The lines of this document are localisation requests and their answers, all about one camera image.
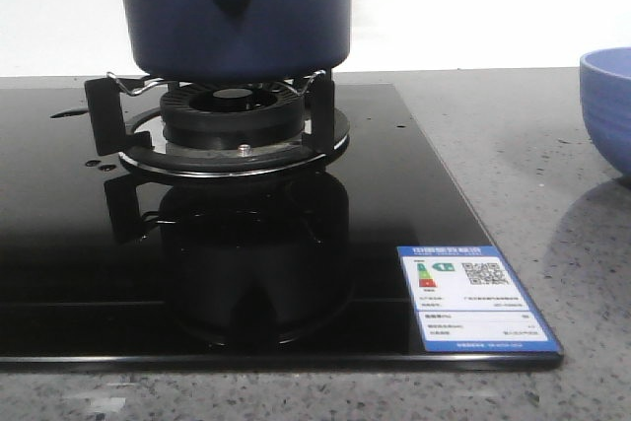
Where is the black pot support grate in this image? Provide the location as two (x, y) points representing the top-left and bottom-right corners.
(85, 70), (350, 179)

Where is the dark blue cooking pot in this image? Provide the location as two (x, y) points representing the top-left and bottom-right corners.
(122, 0), (351, 83)

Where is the black gas burner head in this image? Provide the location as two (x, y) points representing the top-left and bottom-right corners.
(160, 85), (305, 150)

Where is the light blue plastic bowl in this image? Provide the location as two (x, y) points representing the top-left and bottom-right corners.
(579, 46), (630, 175)

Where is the black glass gas cooktop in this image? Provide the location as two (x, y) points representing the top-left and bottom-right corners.
(1, 85), (563, 372)

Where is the blue energy label sticker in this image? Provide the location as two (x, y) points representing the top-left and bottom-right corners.
(397, 246), (561, 354)

